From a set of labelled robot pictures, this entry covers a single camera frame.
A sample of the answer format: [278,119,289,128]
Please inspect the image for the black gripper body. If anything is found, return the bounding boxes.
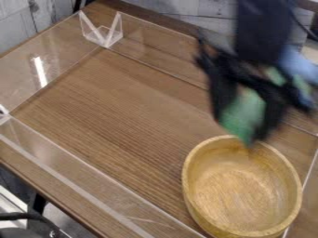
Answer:
[195,32,314,111]

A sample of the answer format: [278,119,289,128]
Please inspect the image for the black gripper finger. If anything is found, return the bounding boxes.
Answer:
[207,66,238,122]
[254,90,289,141]

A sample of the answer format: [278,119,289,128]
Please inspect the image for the green rectangular block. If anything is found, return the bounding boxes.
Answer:
[219,68,313,146]

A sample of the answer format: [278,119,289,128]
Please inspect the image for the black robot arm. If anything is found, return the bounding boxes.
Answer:
[195,0,318,146]

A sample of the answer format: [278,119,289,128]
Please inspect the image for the brown wooden bowl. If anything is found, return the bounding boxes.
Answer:
[182,135,302,238]

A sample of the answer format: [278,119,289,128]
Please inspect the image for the black table leg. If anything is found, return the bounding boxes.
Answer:
[31,193,47,214]

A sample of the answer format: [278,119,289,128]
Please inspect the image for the clear acrylic corner bracket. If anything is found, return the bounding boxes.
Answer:
[79,11,123,48]

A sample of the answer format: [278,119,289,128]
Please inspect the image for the clear acrylic front wall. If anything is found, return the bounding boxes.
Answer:
[0,115,205,238]

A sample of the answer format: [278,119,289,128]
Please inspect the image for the black cable bottom left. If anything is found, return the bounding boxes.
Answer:
[0,212,63,238]

